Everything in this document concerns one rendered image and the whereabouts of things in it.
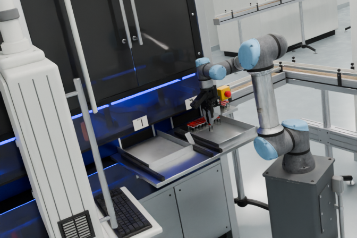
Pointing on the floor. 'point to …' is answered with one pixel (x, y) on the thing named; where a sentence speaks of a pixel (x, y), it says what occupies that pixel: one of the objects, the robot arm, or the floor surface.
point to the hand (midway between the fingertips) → (209, 122)
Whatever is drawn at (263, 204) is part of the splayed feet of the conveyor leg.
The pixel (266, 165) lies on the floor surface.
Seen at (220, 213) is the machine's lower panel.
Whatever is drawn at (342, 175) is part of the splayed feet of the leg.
